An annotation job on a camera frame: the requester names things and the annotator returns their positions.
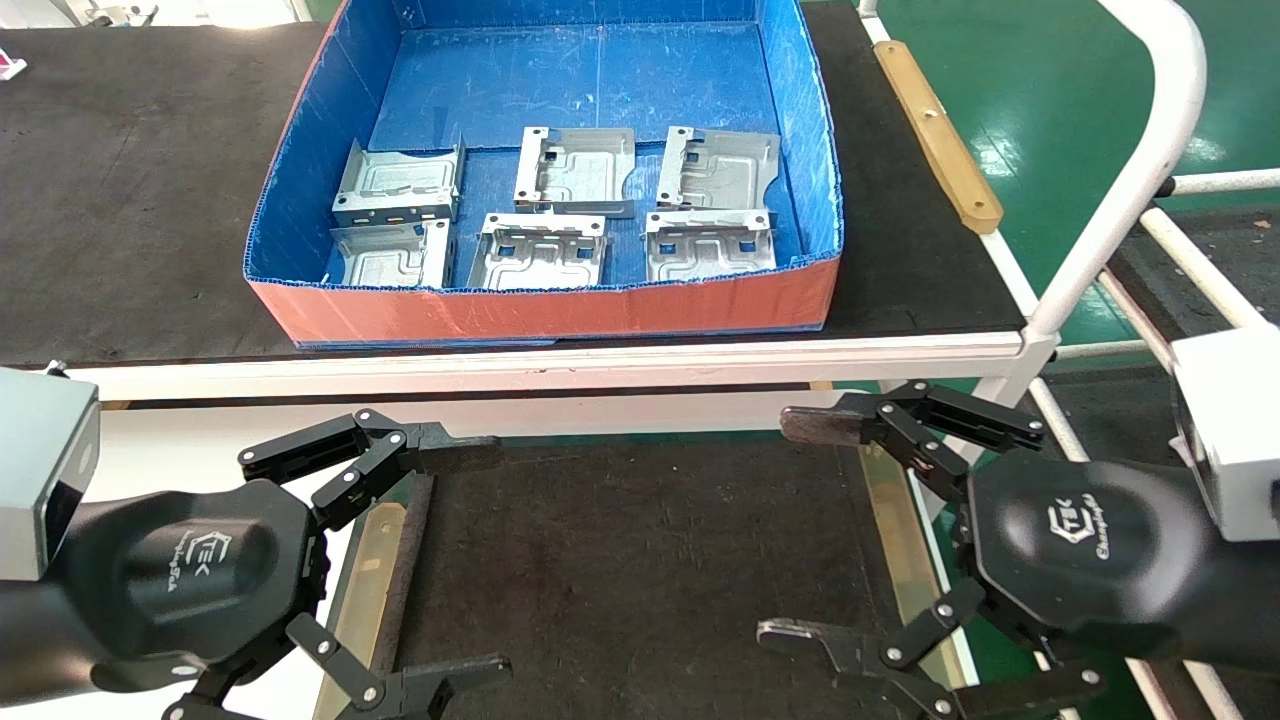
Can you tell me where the large black table mat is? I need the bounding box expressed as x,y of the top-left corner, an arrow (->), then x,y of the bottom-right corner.
0,0 -> 1029,369

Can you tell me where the long tan wooden strip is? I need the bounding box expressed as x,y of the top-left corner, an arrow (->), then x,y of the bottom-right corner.
873,40 -> 1004,236

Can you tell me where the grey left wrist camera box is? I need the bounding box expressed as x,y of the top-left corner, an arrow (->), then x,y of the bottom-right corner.
0,366 -> 101,583

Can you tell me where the black work mat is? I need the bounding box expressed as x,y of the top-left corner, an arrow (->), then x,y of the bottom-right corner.
375,435 -> 961,720

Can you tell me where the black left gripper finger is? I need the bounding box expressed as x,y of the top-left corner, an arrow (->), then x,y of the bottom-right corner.
238,408 -> 504,531

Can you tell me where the grey white machine part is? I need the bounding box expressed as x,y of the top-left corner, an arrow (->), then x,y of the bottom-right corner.
70,0 -> 161,29

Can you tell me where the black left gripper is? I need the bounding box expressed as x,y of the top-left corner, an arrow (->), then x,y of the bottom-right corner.
0,480 -> 514,720

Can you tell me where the blue corrugated plastic box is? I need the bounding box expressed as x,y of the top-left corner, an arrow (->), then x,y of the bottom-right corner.
243,0 -> 844,349

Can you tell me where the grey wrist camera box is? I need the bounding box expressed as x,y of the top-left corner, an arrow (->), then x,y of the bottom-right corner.
1170,325 -> 1280,543
0,366 -> 101,583

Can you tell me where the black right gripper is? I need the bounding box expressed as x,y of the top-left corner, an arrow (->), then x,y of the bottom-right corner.
757,380 -> 1280,720

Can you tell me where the silver stamped metal bracket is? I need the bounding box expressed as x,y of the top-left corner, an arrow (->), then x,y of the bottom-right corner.
656,126 -> 782,211
467,212 -> 609,292
514,126 -> 638,218
644,208 -> 778,284
332,140 -> 467,227
328,219 -> 453,289

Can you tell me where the black cart mat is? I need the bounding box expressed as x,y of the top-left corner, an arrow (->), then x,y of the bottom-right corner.
1105,205 -> 1280,341

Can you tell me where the yellow metal edge strip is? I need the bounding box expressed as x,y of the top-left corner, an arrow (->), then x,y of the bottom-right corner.
860,445 -> 976,691
313,500 -> 409,720

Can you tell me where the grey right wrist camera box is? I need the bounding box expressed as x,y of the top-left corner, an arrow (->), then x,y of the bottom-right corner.
1170,325 -> 1280,543

